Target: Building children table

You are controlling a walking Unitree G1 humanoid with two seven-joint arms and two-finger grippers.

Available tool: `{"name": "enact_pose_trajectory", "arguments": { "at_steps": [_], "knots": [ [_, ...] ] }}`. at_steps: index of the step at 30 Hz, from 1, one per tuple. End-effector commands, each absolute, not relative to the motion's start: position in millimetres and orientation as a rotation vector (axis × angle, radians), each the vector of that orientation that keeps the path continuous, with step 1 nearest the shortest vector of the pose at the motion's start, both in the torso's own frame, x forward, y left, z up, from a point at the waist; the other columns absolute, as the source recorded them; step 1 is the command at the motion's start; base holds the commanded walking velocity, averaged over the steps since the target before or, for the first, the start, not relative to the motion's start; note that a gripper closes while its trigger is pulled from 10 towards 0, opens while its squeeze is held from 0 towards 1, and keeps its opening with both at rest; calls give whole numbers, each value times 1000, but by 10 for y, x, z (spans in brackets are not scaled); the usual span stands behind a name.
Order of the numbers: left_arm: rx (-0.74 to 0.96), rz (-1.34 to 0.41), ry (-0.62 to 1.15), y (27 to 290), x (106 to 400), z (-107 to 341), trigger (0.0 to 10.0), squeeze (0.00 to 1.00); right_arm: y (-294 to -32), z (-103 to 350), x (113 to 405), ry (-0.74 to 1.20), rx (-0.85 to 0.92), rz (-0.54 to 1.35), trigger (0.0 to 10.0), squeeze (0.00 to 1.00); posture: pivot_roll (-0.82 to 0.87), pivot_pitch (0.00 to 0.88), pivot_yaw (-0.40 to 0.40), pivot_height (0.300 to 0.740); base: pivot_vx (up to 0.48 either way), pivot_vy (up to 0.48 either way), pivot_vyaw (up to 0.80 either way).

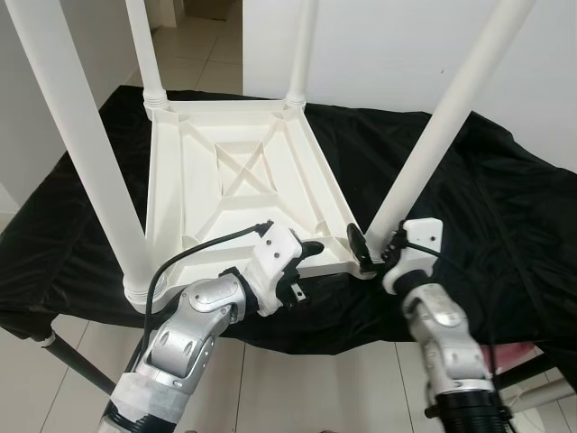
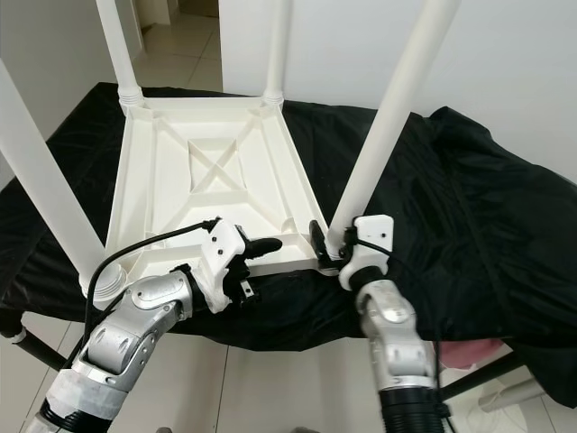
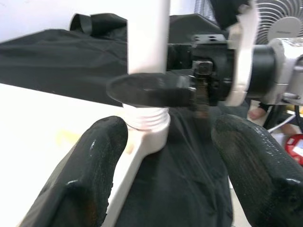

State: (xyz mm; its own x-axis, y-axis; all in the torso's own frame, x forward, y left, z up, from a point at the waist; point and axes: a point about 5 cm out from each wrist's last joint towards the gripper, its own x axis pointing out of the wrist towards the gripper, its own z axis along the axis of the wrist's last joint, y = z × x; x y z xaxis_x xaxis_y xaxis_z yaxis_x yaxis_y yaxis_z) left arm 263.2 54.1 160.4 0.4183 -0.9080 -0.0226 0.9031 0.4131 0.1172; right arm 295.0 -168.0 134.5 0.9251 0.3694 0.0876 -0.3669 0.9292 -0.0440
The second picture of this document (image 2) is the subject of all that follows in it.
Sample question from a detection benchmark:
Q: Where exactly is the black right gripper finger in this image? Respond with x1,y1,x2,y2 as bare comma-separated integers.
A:
309,219,333,270

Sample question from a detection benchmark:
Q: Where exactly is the white plastic table top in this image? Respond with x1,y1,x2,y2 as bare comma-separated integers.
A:
86,95,334,308

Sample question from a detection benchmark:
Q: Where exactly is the white plastic table leg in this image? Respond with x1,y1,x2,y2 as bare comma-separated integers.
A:
327,0,461,253
95,0,145,107
0,63,123,308
261,0,294,105

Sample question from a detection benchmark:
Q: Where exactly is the pink cushion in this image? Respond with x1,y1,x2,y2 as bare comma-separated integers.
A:
437,341,501,366

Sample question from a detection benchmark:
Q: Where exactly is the black table cloth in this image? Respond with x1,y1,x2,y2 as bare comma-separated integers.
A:
0,81,577,407

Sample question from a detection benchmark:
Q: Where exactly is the white plastic pipe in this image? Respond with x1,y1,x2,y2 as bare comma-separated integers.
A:
478,379,551,411

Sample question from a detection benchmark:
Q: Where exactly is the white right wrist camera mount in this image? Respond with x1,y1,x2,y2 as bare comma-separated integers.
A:
338,215,396,291

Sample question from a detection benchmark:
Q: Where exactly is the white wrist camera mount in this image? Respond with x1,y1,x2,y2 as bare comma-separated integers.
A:
197,219,249,315
338,215,396,291

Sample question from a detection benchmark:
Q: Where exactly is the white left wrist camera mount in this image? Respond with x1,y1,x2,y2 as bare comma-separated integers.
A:
197,219,249,315

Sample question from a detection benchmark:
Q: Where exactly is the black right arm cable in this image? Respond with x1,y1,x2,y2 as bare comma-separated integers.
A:
352,236,447,398

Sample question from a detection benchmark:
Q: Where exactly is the white door frame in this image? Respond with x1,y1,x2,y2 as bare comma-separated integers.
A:
144,0,181,28

